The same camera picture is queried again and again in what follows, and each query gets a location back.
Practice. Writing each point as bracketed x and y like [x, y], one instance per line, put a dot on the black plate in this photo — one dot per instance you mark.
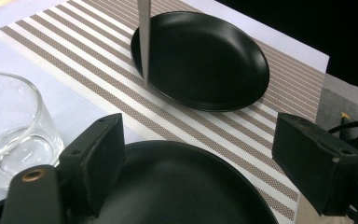
[205, 62]
[183, 186]

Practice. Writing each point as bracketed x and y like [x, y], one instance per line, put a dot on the silver table knife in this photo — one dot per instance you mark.
[144, 37]

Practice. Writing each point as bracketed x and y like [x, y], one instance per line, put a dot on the striped brown white placemat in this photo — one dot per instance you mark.
[74, 62]

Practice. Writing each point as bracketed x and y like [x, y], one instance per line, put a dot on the white table cover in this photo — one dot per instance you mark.
[12, 62]

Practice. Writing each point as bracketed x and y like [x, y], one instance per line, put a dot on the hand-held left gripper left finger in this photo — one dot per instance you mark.
[96, 155]

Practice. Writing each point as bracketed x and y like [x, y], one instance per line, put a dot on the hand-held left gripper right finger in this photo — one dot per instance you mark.
[317, 165]

